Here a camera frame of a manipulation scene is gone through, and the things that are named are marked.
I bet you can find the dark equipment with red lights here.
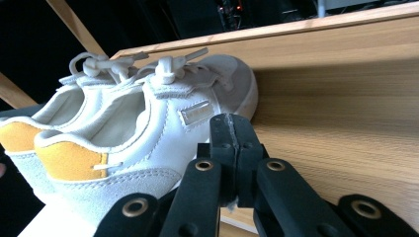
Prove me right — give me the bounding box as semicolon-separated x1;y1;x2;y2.
215;0;246;33

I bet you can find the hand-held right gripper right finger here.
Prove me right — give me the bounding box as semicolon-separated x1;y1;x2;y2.
230;113;270;209

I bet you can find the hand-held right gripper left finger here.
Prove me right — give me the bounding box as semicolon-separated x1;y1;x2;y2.
197;113;238;209

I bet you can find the white sneaker with yellow heel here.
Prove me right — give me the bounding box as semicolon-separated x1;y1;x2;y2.
34;47;260;229
0;50;150;205

